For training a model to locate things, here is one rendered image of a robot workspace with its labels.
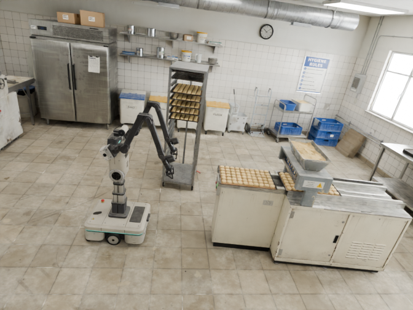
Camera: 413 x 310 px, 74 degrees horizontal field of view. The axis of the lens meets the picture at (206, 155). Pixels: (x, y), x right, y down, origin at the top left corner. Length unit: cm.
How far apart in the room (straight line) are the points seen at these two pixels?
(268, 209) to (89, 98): 443
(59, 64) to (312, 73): 567
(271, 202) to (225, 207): 50
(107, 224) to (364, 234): 276
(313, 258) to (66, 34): 553
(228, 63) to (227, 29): 73
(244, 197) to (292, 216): 52
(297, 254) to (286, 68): 494
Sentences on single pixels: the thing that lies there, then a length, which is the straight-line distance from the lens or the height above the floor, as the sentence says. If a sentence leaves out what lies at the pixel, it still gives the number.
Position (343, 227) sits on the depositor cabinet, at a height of 62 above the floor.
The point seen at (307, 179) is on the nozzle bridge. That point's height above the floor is 114.
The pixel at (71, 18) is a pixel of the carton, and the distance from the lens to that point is 629.
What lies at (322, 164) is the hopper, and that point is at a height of 128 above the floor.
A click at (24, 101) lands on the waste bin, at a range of 720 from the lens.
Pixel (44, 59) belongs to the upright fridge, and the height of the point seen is 137.
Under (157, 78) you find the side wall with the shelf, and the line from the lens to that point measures 681.
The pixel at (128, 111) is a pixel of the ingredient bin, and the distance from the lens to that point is 640.
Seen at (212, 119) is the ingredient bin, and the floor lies 39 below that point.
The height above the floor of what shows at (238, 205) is 63.
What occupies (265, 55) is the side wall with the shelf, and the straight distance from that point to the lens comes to 703.
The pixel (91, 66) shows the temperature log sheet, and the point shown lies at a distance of 606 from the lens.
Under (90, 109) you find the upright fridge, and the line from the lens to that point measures 629.
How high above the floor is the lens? 234
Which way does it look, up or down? 25 degrees down
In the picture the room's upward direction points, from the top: 8 degrees clockwise
